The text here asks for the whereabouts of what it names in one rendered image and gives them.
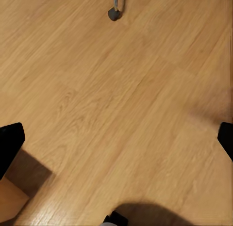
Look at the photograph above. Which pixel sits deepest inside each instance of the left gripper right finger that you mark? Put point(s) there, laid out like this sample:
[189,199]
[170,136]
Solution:
[225,137]

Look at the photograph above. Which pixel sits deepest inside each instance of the bed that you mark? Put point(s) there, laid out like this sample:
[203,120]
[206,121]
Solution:
[11,199]

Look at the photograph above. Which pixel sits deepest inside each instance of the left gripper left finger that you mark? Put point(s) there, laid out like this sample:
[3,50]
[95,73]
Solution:
[12,138]

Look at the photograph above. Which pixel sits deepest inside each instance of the swivel chair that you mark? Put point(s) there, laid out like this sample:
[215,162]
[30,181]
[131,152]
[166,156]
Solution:
[114,12]

